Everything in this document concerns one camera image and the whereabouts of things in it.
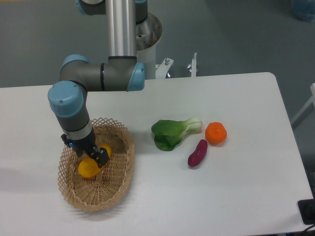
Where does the black device at table edge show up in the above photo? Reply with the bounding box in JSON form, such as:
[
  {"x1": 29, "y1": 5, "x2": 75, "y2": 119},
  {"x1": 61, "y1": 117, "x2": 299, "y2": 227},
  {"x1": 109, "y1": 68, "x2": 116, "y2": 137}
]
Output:
[{"x1": 297, "y1": 199, "x2": 315, "y2": 225}]

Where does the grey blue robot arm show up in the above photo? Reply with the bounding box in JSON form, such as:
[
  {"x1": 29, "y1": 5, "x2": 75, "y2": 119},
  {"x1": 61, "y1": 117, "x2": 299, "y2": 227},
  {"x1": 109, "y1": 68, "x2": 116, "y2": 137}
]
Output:
[{"x1": 48, "y1": 0, "x2": 148, "y2": 168}]

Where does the white furniture leg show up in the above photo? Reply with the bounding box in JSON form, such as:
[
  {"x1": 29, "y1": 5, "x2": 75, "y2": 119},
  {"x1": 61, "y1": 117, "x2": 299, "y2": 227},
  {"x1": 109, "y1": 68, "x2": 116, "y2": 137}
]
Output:
[{"x1": 290, "y1": 83, "x2": 315, "y2": 130}]

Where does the blue object in corner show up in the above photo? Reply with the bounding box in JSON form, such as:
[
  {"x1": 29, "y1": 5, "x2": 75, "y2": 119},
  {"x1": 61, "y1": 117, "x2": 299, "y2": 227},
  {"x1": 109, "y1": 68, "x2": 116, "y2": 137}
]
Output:
[{"x1": 291, "y1": 0, "x2": 315, "y2": 23}]

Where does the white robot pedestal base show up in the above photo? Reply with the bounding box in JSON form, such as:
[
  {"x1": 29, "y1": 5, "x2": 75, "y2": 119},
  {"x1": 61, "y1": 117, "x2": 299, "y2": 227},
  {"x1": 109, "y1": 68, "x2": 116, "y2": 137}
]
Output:
[{"x1": 134, "y1": 12, "x2": 199, "y2": 80}]

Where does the orange tangerine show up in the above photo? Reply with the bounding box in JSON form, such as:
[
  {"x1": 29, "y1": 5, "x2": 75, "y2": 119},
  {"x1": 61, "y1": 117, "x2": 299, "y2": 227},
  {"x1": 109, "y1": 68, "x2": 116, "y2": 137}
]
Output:
[{"x1": 205, "y1": 122, "x2": 227, "y2": 144}]

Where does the green bok choy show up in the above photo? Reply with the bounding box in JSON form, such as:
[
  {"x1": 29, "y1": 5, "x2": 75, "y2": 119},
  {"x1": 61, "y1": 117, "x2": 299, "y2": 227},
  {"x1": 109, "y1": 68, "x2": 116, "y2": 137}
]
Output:
[{"x1": 151, "y1": 117, "x2": 202, "y2": 151}]

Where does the purple sweet potato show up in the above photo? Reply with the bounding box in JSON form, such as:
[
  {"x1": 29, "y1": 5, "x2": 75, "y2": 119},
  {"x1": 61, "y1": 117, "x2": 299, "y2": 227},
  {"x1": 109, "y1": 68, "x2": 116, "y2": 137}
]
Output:
[{"x1": 188, "y1": 139, "x2": 208, "y2": 167}]

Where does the woven wicker basket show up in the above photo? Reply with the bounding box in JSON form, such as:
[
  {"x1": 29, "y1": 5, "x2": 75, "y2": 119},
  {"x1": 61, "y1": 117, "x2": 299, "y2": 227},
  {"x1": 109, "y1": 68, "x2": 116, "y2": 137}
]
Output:
[{"x1": 58, "y1": 118, "x2": 134, "y2": 211}]

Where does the yellow mango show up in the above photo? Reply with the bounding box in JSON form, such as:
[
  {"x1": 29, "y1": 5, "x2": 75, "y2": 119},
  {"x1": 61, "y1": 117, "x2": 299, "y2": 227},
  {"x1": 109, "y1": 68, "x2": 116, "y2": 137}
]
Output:
[{"x1": 78, "y1": 144, "x2": 112, "y2": 178}]

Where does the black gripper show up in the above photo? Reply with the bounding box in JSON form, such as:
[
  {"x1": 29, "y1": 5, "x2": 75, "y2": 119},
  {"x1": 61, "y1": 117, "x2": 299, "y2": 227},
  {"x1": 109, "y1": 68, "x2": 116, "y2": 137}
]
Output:
[{"x1": 61, "y1": 130, "x2": 109, "y2": 169}]

